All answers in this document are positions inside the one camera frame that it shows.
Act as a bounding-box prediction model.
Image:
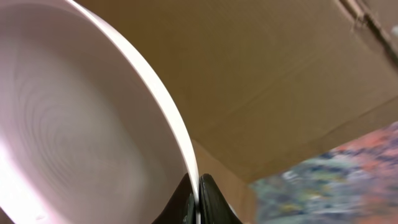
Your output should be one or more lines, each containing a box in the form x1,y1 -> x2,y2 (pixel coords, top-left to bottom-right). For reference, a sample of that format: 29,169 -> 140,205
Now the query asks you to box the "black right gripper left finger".
152,174 -> 196,224

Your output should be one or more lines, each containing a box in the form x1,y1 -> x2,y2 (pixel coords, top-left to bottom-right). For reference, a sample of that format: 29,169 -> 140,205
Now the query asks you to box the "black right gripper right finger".
198,174 -> 243,224

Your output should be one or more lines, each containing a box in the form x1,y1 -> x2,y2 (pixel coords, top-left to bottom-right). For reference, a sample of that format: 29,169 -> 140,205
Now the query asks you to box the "white round plate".
1,1 -> 198,223

